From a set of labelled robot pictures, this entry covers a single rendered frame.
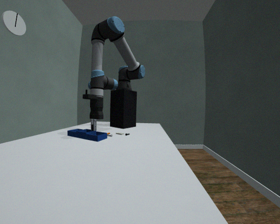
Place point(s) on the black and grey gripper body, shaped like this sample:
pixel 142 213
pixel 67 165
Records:
pixel 96 103

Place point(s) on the blue rack of bins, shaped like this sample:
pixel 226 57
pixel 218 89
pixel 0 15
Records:
pixel 87 134

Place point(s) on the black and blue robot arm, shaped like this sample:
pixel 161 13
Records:
pixel 112 29

